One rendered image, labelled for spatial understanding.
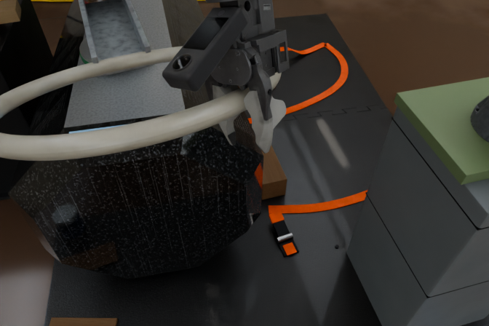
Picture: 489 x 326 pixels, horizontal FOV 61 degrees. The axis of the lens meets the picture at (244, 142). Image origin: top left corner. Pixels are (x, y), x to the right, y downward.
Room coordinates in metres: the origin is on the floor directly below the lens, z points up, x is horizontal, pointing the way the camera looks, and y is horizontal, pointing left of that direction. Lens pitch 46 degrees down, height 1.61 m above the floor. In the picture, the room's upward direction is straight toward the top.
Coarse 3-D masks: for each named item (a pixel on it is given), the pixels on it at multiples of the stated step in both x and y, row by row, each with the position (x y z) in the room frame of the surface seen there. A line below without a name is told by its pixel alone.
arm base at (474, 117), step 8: (488, 96) 0.81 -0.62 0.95; (480, 104) 0.82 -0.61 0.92; (488, 104) 0.78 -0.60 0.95; (472, 112) 0.81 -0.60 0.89; (480, 112) 0.78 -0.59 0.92; (488, 112) 0.76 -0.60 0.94; (472, 120) 0.78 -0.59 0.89; (480, 120) 0.76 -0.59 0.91; (488, 120) 0.74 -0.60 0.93; (480, 128) 0.74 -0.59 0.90; (488, 128) 0.73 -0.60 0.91; (480, 136) 0.73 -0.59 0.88; (488, 136) 0.72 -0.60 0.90
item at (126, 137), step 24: (168, 48) 0.76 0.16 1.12; (72, 72) 0.68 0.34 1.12; (96, 72) 0.70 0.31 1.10; (0, 96) 0.54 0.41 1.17; (24, 96) 0.57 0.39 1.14; (240, 96) 0.41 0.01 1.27; (168, 120) 0.35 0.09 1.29; (192, 120) 0.36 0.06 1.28; (216, 120) 0.37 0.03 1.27; (0, 144) 0.34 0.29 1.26; (24, 144) 0.33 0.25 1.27; (48, 144) 0.33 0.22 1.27; (72, 144) 0.32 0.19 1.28; (96, 144) 0.32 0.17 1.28; (120, 144) 0.32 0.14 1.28; (144, 144) 0.33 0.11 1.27
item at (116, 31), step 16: (80, 0) 0.98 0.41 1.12; (112, 0) 1.07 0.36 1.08; (128, 0) 0.97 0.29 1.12; (96, 16) 0.98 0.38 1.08; (112, 16) 0.98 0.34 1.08; (128, 16) 0.97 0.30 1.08; (96, 32) 0.89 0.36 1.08; (112, 32) 0.89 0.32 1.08; (128, 32) 0.89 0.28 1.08; (96, 48) 0.82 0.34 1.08; (112, 48) 0.82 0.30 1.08; (128, 48) 0.82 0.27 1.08; (144, 48) 0.76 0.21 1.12
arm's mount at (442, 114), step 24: (408, 96) 0.89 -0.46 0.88; (432, 96) 0.89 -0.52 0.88; (456, 96) 0.89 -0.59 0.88; (480, 96) 0.89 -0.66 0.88; (432, 120) 0.79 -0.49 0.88; (456, 120) 0.79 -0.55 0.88; (432, 144) 0.72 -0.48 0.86; (456, 144) 0.70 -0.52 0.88; (480, 144) 0.70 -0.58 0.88; (456, 168) 0.63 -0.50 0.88; (480, 168) 0.63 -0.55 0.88
